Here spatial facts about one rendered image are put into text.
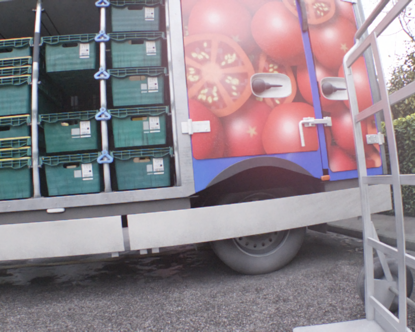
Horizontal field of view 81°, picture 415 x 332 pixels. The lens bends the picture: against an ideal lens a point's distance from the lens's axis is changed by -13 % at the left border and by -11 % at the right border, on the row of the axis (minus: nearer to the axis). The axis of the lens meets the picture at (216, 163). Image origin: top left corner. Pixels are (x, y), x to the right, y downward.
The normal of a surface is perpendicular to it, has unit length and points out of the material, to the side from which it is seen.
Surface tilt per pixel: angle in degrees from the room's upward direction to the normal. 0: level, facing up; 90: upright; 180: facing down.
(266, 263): 68
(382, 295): 90
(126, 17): 91
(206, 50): 90
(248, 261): 74
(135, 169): 97
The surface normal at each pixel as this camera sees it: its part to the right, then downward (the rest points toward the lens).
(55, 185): 0.21, -0.07
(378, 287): -0.09, -0.06
